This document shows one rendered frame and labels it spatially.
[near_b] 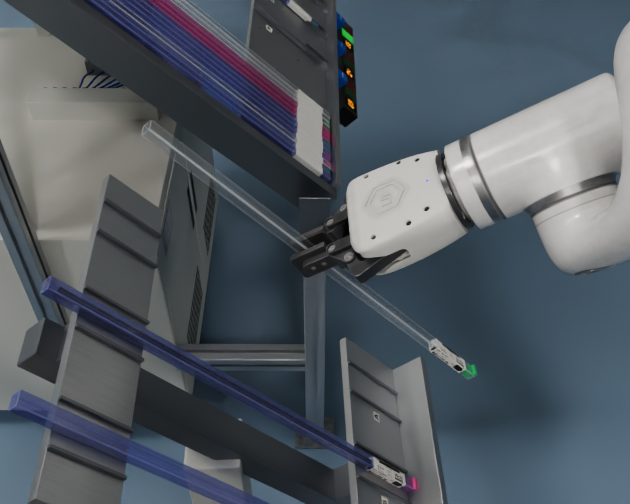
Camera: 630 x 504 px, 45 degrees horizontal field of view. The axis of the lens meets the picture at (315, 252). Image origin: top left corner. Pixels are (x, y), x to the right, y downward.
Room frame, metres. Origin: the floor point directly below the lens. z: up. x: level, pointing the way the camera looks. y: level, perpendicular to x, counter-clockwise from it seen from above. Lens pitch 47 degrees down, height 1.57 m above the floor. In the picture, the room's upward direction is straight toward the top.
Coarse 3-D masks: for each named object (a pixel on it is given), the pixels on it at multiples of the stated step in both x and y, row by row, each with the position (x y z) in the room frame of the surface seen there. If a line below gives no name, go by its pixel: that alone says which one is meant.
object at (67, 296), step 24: (48, 288) 0.40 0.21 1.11; (72, 288) 0.41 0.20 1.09; (96, 312) 0.40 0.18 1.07; (120, 336) 0.40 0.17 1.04; (144, 336) 0.40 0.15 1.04; (168, 360) 0.40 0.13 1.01; (192, 360) 0.41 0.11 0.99; (216, 384) 0.40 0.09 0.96; (240, 384) 0.41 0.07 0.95; (264, 408) 0.40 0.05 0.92; (312, 432) 0.41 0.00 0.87; (360, 456) 0.41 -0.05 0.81; (408, 480) 0.42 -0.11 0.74
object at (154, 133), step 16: (144, 128) 0.52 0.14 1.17; (160, 128) 0.52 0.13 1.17; (160, 144) 0.51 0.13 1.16; (176, 144) 0.52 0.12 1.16; (176, 160) 0.51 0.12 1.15; (192, 160) 0.51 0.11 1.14; (208, 176) 0.51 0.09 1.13; (224, 176) 0.52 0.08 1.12; (224, 192) 0.51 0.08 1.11; (240, 192) 0.52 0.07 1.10; (240, 208) 0.51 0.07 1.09; (256, 208) 0.52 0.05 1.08; (272, 224) 0.51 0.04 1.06; (288, 240) 0.51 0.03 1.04; (304, 240) 0.52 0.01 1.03; (336, 272) 0.52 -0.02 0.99; (352, 288) 0.52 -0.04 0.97; (368, 288) 0.53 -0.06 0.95; (368, 304) 0.52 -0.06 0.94; (384, 304) 0.52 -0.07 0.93; (400, 320) 0.52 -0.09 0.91; (416, 336) 0.52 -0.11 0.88; (432, 336) 0.53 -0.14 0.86
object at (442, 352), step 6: (438, 342) 0.53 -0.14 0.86; (438, 348) 0.52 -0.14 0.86; (444, 348) 0.53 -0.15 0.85; (438, 354) 0.52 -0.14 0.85; (444, 354) 0.52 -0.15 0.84; (450, 354) 0.53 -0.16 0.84; (456, 354) 0.53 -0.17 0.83; (444, 360) 0.52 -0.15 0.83; (450, 360) 0.52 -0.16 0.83; (456, 360) 0.52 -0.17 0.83; (462, 360) 0.53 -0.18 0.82; (450, 366) 0.52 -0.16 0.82; (456, 366) 0.52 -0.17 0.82; (462, 366) 0.52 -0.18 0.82
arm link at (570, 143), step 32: (576, 96) 0.53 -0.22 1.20; (608, 96) 0.52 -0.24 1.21; (512, 128) 0.53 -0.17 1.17; (544, 128) 0.51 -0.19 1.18; (576, 128) 0.50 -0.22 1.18; (608, 128) 0.50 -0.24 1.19; (480, 160) 0.51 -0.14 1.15; (512, 160) 0.50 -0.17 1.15; (544, 160) 0.49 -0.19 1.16; (576, 160) 0.49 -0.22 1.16; (608, 160) 0.49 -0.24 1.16; (512, 192) 0.49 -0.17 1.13; (544, 192) 0.48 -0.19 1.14; (576, 192) 0.47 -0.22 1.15
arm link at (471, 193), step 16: (448, 144) 0.55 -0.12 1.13; (464, 144) 0.53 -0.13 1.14; (448, 160) 0.52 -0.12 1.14; (464, 160) 0.52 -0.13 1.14; (448, 176) 0.52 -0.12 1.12; (464, 176) 0.50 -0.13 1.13; (480, 176) 0.50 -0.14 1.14; (464, 192) 0.49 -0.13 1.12; (480, 192) 0.49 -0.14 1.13; (464, 208) 0.50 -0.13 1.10; (480, 208) 0.49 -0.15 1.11; (496, 208) 0.49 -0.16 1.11; (480, 224) 0.49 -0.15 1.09
